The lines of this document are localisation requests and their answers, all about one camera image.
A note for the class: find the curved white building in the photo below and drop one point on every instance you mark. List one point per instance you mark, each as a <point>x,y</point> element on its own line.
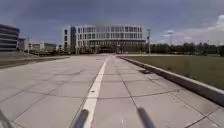
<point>106,35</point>

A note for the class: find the dark drain cover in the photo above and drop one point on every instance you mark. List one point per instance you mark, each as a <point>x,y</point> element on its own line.
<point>145,71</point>

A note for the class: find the pole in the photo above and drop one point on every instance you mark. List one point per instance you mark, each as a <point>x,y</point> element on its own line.
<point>149,43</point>

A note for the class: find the robot's own part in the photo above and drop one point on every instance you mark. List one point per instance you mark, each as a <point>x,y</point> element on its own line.
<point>80,120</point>
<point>146,118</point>

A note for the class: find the grey concrete slab pavement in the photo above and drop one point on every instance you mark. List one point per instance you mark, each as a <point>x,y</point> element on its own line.
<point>50,86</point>

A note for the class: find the low pale buildings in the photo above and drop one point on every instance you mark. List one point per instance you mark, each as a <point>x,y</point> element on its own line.
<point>40,46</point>

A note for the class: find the row of trees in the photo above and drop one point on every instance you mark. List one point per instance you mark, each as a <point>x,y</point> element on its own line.
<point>186,48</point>

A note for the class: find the grey concrete kerb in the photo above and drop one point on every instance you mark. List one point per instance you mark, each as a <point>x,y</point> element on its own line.
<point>186,81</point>

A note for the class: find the green grass field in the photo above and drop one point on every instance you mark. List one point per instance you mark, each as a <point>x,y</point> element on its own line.
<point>193,66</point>

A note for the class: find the grass strip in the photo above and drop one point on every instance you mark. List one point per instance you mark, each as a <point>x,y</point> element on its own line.
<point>20,60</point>

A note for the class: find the dark banded building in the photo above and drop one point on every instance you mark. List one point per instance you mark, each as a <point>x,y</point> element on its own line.
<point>8,36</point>

